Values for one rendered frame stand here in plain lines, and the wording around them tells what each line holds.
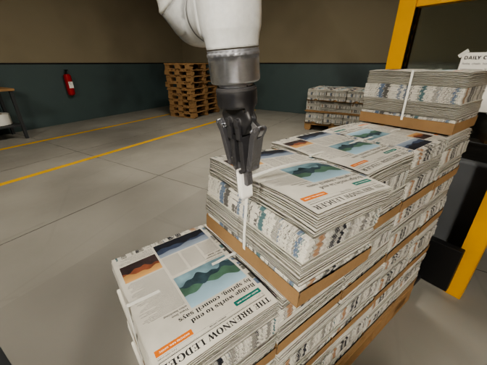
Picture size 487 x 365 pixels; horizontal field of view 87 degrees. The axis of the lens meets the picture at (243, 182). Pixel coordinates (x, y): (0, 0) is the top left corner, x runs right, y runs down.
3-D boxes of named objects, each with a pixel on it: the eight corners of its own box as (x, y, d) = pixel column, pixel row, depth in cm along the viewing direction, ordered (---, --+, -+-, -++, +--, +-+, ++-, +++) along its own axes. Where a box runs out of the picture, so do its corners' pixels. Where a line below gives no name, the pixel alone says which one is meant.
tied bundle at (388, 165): (265, 197, 103) (267, 140, 93) (313, 179, 119) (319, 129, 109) (352, 246, 75) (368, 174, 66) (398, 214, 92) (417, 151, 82)
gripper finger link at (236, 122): (248, 114, 50) (252, 115, 49) (252, 167, 55) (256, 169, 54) (232, 119, 48) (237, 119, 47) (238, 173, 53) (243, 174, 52)
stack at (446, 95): (327, 283, 169) (366, 69, 115) (352, 263, 186) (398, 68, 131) (385, 326, 142) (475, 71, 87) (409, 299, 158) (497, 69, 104)
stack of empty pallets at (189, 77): (196, 109, 797) (193, 62, 742) (220, 111, 761) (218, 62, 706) (168, 116, 696) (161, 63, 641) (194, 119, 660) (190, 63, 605)
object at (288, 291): (248, 264, 65) (250, 250, 63) (320, 231, 81) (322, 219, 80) (296, 309, 53) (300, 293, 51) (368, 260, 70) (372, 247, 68)
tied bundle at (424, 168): (312, 179, 118) (319, 129, 109) (349, 165, 134) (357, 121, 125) (398, 214, 91) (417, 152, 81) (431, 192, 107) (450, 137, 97)
